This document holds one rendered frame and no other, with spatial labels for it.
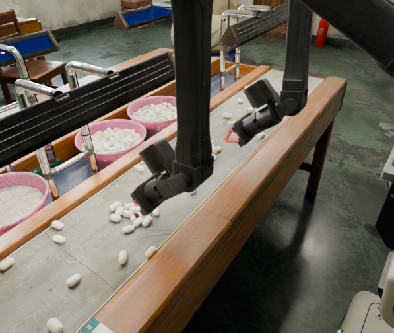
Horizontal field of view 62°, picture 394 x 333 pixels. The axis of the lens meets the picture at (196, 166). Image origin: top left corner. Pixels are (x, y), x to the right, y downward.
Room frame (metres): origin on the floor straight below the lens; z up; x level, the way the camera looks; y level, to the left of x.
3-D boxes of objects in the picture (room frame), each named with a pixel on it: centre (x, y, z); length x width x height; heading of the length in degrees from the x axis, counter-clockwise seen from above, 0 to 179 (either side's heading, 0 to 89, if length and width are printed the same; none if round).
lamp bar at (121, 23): (1.83, 0.15, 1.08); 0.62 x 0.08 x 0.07; 145
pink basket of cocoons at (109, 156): (1.10, 0.32, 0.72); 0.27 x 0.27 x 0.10
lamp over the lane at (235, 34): (1.51, -0.31, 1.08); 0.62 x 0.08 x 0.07; 145
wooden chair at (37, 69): (2.90, 1.43, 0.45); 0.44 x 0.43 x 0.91; 163
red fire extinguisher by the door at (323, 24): (5.04, -1.90, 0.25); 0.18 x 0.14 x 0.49; 143
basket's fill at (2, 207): (0.74, 0.57, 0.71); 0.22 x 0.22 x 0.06
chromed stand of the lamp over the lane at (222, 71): (1.56, -0.24, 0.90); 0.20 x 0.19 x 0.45; 145
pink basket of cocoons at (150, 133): (1.33, 0.16, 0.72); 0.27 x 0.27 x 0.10
